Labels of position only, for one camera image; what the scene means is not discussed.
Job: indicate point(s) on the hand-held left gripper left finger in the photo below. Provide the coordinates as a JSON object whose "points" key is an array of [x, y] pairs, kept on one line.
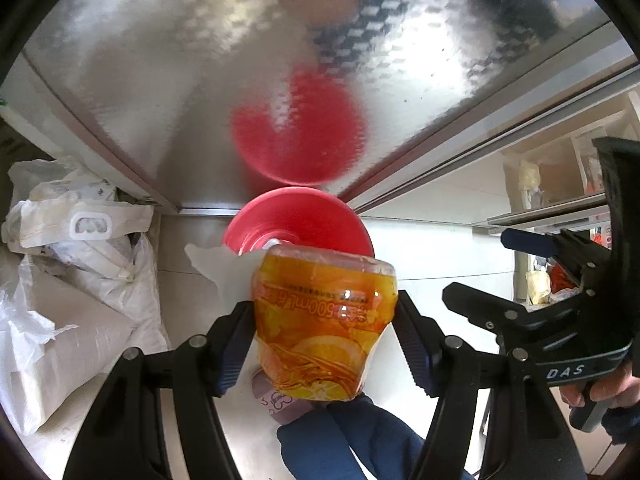
{"points": [[232, 355]]}

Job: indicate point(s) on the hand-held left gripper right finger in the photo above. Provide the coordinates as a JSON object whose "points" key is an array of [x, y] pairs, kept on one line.
{"points": [[414, 355]]}

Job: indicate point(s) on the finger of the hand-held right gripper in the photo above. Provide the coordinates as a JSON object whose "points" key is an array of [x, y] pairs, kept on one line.
{"points": [[480, 310], [525, 241]]}

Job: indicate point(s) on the orange detergent bottle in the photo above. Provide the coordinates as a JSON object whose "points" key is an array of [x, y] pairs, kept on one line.
{"points": [[320, 320]]}

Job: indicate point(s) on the red plastic bin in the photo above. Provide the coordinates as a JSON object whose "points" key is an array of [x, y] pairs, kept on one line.
{"points": [[300, 215]]}

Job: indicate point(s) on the person's right forearm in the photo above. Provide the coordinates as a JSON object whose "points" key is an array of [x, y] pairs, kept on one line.
{"points": [[625, 427]]}

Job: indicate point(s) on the person's right hand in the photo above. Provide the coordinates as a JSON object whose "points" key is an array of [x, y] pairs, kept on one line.
{"points": [[619, 390]]}

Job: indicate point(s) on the cream plastic bag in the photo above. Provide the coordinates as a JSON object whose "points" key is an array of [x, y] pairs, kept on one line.
{"points": [[529, 180], [537, 287]]}

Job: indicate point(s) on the pink slipper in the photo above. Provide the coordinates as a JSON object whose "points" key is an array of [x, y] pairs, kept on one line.
{"points": [[272, 395]]}

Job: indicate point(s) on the storage shelf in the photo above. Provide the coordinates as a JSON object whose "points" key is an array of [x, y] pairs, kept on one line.
{"points": [[565, 175]]}

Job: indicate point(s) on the white plastic film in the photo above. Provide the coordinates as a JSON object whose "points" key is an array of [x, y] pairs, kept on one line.
{"points": [[220, 270]]}

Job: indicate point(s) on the person's blue trouser leg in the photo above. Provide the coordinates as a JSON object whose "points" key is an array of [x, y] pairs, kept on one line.
{"points": [[370, 440]]}

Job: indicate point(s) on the white plastic bags pile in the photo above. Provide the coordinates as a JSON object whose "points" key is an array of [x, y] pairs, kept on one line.
{"points": [[75, 340]]}

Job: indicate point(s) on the white plastic bag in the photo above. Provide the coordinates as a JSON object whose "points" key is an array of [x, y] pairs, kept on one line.
{"points": [[55, 210]]}

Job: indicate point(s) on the steel cabinet door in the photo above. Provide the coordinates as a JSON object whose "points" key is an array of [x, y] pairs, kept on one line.
{"points": [[175, 60]]}

